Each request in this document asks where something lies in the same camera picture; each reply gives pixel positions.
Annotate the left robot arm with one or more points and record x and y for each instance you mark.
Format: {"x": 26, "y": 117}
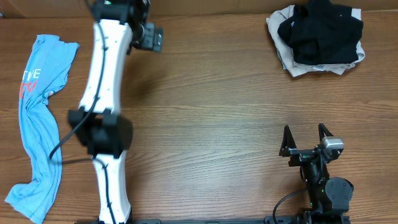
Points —
{"x": 119, "y": 27}

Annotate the folded beige garment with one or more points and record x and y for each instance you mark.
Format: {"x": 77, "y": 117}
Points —
{"x": 285, "y": 53}

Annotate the black t-shirt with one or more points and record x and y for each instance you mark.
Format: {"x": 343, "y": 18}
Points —
{"x": 320, "y": 32}

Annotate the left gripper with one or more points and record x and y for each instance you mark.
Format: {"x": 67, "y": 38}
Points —
{"x": 148, "y": 42}

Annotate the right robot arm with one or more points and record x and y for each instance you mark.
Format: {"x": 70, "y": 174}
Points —
{"x": 329, "y": 196}

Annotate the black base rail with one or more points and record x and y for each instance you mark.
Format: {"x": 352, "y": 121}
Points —
{"x": 266, "y": 220}

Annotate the light blue cloth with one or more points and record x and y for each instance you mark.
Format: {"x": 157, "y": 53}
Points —
{"x": 45, "y": 74}

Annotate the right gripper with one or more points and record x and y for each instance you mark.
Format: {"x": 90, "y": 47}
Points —
{"x": 287, "y": 148}

